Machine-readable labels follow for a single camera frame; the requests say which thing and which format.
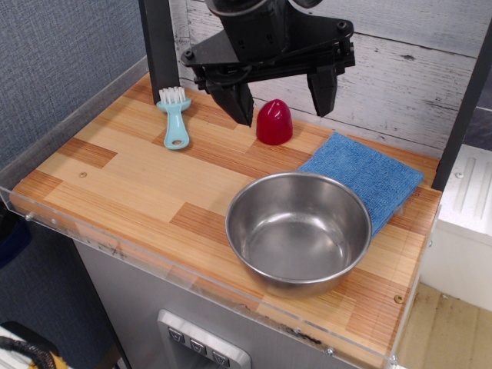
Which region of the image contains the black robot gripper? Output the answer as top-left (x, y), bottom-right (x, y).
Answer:
top-left (181, 1), bottom-right (355, 127)

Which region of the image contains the light blue dish brush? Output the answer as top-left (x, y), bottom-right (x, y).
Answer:
top-left (156, 87), bottom-right (191, 150)

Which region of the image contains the red egg-shaped plastic object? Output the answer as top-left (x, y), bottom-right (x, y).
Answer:
top-left (256, 99), bottom-right (293, 145)

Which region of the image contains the blue microfiber cloth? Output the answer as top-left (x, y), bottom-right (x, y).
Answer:
top-left (298, 133), bottom-right (424, 236)

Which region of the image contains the stainless steel bowl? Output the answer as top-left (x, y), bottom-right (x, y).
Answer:
top-left (224, 171), bottom-right (372, 298)

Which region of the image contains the clear acrylic table guard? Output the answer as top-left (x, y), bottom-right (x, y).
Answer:
top-left (1, 59), bottom-right (440, 368)

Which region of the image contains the white ribbed appliance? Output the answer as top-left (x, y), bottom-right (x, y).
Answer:
top-left (421, 145), bottom-right (491, 310)

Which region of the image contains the grey metal cabinet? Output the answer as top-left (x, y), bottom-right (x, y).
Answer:
top-left (75, 242), bottom-right (350, 368)

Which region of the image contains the silver button panel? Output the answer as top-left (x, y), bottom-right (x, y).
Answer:
top-left (157, 309), bottom-right (252, 368)

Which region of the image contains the yellow and black object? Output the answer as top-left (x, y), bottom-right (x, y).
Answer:
top-left (1, 336), bottom-right (68, 369)

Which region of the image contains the dark grey vertical post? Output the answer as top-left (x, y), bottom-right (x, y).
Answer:
top-left (138, 0), bottom-right (180, 103)

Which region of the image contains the dark grey right post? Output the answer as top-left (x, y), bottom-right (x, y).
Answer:
top-left (431, 24), bottom-right (491, 191)

